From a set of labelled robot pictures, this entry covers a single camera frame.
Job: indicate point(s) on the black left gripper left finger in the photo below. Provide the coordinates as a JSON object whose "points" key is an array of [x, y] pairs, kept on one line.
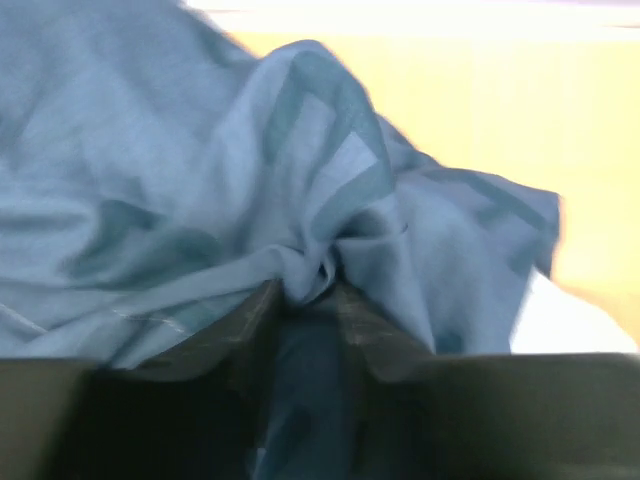
{"points": [[188, 413]]}

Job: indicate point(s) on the white pillow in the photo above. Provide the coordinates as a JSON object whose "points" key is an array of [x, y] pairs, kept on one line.
{"points": [[552, 321]]}

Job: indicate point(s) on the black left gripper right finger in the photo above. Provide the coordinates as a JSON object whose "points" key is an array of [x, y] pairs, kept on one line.
{"points": [[426, 416]]}

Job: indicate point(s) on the blue cartoon letter pillowcase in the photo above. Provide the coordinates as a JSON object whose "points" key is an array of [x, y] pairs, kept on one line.
{"points": [[154, 174]]}

